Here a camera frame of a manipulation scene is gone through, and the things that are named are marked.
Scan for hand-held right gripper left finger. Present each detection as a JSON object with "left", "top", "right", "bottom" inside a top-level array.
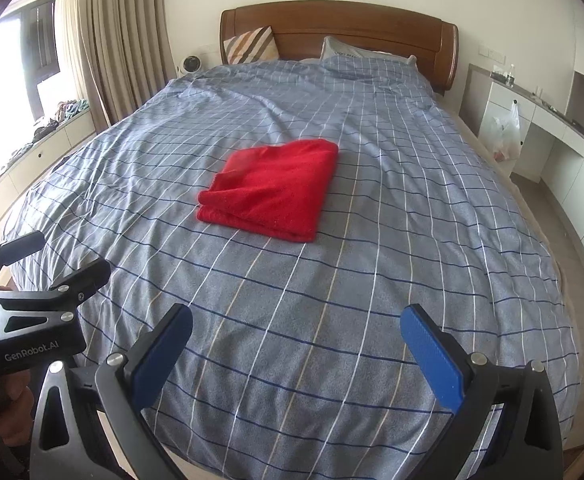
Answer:
[{"left": 29, "top": 302, "right": 194, "bottom": 480}]

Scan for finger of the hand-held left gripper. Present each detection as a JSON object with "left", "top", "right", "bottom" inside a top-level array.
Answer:
[
  {"left": 0, "top": 258, "right": 112, "bottom": 333},
  {"left": 0, "top": 230, "right": 47, "bottom": 286}
]

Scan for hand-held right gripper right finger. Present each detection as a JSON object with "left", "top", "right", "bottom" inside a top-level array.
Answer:
[{"left": 400, "top": 303, "right": 565, "bottom": 480}]

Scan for red knit sweater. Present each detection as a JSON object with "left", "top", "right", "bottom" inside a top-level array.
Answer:
[{"left": 196, "top": 139, "right": 340, "bottom": 243}]

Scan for pile of assorted clothes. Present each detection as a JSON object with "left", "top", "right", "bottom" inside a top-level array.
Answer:
[{"left": 0, "top": 97, "right": 90, "bottom": 206}]

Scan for person's left hand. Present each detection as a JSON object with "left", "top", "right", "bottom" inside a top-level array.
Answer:
[{"left": 0, "top": 382, "right": 35, "bottom": 461}]

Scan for white window bench cabinet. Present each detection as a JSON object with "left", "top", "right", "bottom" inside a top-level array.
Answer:
[{"left": 0, "top": 110, "right": 98, "bottom": 256}]

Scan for grey plaid blanket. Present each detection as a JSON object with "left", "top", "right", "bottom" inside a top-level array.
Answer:
[{"left": 2, "top": 55, "right": 582, "bottom": 480}]

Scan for window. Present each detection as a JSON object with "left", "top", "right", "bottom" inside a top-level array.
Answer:
[{"left": 0, "top": 0, "right": 58, "bottom": 171}]

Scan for clear plastic bag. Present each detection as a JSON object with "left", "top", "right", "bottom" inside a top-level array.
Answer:
[{"left": 489, "top": 101, "right": 522, "bottom": 162}]

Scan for beige curtain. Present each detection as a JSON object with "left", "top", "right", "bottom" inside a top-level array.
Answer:
[{"left": 54, "top": 0, "right": 177, "bottom": 131}]

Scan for white desk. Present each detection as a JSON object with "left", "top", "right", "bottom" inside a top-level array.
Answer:
[{"left": 464, "top": 63, "right": 584, "bottom": 183}]

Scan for striped pillow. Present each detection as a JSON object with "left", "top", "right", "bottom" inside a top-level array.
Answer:
[{"left": 222, "top": 26, "right": 280, "bottom": 66}]

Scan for grey pillow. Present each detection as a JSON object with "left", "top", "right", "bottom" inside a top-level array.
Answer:
[{"left": 320, "top": 36, "right": 417, "bottom": 68}]

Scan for wooden headboard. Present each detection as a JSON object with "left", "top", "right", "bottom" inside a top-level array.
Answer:
[{"left": 219, "top": 0, "right": 460, "bottom": 96}]

